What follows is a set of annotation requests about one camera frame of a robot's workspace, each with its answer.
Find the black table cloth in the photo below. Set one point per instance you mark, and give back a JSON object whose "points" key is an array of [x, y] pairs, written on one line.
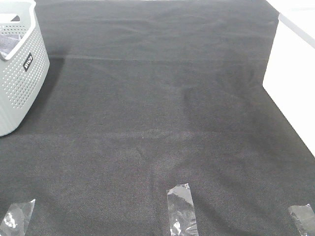
{"points": [[144, 95]]}

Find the middle clear tape strip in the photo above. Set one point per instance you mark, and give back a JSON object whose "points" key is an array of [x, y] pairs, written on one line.
{"points": [[182, 219]]}

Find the grey-blue towel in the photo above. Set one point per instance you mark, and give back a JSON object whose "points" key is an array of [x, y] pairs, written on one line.
{"points": [[8, 42]]}

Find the white storage box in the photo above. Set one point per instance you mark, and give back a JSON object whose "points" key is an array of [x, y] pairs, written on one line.
{"points": [[290, 73]]}

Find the grey perforated plastic basket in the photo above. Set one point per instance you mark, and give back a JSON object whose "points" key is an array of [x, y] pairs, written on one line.
{"points": [[24, 69]]}

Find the right clear tape strip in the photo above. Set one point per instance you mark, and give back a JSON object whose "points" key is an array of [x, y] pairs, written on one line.
{"points": [[304, 219]]}

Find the clear tape strip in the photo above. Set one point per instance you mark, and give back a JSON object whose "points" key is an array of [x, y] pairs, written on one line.
{"points": [[304, 219], [17, 219], [182, 219]]}

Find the left clear tape strip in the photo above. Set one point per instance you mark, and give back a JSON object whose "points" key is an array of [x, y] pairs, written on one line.
{"points": [[17, 219]]}

